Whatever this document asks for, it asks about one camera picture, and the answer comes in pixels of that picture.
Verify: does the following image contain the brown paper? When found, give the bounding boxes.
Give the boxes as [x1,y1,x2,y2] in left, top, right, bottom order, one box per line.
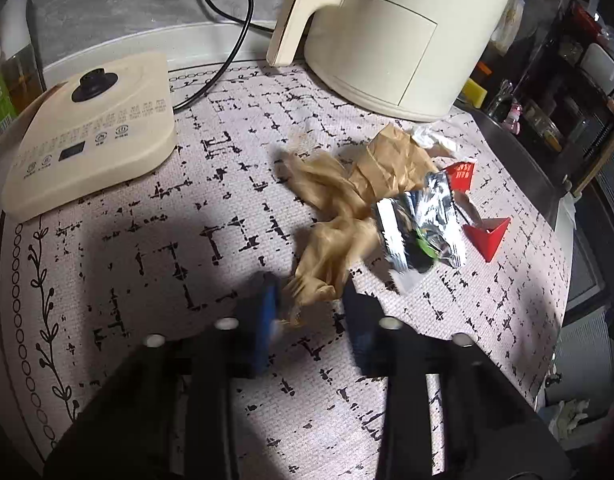
[283,124,437,326]

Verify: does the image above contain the red white paper wrapper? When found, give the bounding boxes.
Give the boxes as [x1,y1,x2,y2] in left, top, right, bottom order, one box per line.
[444,162,511,263]

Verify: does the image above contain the white tissue paper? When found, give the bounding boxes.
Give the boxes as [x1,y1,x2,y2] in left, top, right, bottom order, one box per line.
[410,126,459,158]

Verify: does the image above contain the steel kitchen sink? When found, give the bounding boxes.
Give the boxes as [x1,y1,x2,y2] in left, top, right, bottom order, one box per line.
[462,106,560,229]

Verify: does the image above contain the patterned white tablecloth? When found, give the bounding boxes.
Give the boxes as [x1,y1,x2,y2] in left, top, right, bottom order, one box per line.
[0,63,572,479]

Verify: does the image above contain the cream induction base unit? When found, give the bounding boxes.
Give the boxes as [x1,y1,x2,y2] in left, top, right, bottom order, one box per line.
[1,52,176,222]

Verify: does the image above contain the yellow sponge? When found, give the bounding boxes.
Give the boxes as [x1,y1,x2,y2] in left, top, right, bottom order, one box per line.
[459,78,487,110]

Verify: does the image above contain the cream air fryer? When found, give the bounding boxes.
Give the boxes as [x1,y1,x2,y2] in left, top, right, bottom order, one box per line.
[267,0,508,122]

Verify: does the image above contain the black dish rack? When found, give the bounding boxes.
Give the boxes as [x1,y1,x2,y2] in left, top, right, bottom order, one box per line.
[520,0,614,193]

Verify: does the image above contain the white cap spray bottle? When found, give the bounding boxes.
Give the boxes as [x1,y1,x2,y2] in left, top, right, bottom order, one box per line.
[0,0,44,114]

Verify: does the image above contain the black power cable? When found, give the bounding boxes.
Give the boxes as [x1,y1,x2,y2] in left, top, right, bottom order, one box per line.
[131,0,276,114]

